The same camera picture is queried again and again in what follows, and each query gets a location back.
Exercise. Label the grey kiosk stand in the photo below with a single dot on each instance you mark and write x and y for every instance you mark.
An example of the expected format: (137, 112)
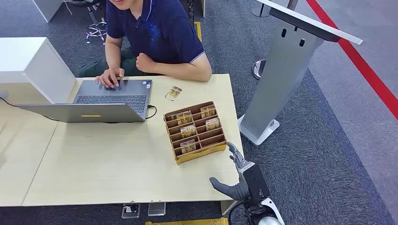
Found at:
(280, 71)

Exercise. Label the wooden card holder box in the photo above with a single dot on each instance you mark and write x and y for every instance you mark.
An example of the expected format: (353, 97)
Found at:
(202, 152)

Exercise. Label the person's right forearm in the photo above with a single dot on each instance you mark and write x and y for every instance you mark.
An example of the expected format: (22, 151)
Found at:
(114, 52)

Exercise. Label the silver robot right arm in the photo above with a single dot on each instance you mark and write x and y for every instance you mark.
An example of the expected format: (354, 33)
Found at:
(270, 220)

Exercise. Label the table leg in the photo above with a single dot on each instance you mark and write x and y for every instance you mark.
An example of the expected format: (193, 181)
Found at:
(228, 206)

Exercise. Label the white furniture block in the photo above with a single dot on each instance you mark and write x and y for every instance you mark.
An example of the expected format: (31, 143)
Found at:
(46, 9)

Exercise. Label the loose hotel key card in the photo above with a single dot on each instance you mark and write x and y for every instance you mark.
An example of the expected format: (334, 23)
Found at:
(173, 93)

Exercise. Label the metal floor socket box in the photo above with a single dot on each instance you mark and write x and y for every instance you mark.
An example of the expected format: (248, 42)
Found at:
(156, 209)
(130, 211)

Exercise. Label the red barrier belt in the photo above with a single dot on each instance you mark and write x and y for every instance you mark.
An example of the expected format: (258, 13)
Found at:
(360, 63)

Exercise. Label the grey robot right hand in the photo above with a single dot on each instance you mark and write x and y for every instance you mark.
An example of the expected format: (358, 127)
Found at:
(233, 191)

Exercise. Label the grey laptop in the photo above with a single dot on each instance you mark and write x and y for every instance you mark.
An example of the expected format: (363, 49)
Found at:
(108, 99)

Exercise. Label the metal stanchion post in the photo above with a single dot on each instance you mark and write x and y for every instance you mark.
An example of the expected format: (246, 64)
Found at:
(292, 4)

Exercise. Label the person's left forearm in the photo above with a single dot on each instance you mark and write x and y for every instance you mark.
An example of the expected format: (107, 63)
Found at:
(186, 70)

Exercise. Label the person's left hand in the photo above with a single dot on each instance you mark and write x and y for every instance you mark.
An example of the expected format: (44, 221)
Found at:
(144, 63)

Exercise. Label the black office chair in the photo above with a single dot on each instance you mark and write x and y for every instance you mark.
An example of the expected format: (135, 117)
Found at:
(96, 31)

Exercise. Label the metal stanchion base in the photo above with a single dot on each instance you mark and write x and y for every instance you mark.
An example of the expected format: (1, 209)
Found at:
(258, 70)
(260, 13)

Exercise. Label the person's right hand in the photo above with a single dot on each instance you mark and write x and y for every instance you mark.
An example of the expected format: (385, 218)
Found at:
(110, 76)

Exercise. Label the yellow floor tape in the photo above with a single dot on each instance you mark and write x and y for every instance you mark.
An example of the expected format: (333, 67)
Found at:
(186, 222)
(198, 31)

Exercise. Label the person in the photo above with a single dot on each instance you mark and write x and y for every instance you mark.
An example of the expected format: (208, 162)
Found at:
(155, 31)

